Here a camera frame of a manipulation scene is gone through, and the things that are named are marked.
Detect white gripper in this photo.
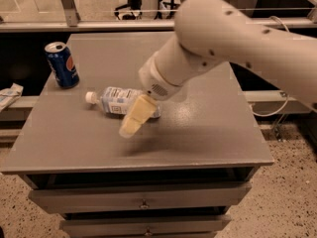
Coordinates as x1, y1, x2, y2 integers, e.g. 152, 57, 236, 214
119, 55, 181, 138

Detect clear blue-label plastic bottle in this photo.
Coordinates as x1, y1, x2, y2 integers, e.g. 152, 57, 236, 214
84, 86, 162, 119

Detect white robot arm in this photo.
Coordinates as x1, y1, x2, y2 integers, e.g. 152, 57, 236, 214
119, 0, 317, 138

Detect grey drawer cabinet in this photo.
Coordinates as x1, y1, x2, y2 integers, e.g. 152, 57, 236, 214
1, 32, 272, 238

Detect blue Pepsi soda can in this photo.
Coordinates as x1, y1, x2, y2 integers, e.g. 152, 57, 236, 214
45, 42, 79, 88

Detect black office chair base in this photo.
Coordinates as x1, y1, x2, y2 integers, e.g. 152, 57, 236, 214
115, 0, 142, 20

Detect upper grey drawer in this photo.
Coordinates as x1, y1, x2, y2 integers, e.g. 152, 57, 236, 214
29, 182, 252, 213

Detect grey drawer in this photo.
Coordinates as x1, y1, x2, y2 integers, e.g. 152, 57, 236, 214
60, 215, 231, 238
29, 182, 252, 213

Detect lower grey drawer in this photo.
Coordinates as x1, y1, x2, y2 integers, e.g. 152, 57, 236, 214
60, 215, 231, 238

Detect crumpled white package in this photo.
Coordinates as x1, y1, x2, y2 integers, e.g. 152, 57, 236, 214
0, 83, 24, 112

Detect metal railing frame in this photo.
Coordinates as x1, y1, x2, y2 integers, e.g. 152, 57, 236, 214
0, 0, 317, 33

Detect white cable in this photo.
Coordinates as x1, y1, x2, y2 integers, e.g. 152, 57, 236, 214
250, 15, 291, 118

